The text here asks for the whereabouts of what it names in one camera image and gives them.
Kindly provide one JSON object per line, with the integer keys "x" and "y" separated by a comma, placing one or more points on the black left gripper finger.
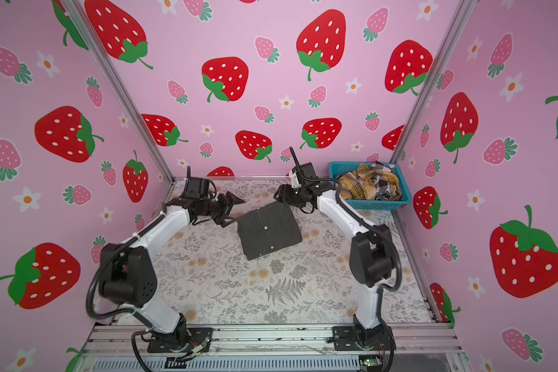
{"x": 224, "y": 220}
{"x": 229, "y": 199}

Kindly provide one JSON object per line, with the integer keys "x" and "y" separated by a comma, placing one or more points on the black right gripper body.
{"x": 294, "y": 196}

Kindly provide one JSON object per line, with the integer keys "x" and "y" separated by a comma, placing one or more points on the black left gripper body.
{"x": 215, "y": 208}

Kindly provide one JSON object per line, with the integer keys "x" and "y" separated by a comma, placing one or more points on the dark grey pinstriped shirt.
{"x": 267, "y": 230}

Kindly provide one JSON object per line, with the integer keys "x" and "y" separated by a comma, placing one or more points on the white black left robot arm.
{"x": 126, "y": 282}

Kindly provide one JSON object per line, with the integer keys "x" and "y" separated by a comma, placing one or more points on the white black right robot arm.
{"x": 374, "y": 259}

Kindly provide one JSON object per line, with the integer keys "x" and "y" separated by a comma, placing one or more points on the teal plastic basket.
{"x": 339, "y": 169}

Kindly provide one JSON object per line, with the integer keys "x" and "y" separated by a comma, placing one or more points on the yellow plaid shirt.
{"x": 356, "y": 185}

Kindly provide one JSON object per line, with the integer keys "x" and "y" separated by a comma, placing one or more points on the grey white plaid shirt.
{"x": 387, "y": 184}

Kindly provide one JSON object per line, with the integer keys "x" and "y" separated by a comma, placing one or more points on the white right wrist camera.
{"x": 294, "y": 177}

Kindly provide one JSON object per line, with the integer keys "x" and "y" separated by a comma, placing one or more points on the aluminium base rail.
{"x": 289, "y": 347}

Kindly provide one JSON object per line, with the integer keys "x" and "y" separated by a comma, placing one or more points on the aluminium frame post right corner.
{"x": 448, "y": 45}

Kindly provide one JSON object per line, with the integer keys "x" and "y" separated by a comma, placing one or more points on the aluminium frame post corner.
{"x": 112, "y": 34}
{"x": 448, "y": 45}

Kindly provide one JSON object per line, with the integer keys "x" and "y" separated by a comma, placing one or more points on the aluminium frame post left corner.
{"x": 112, "y": 34}

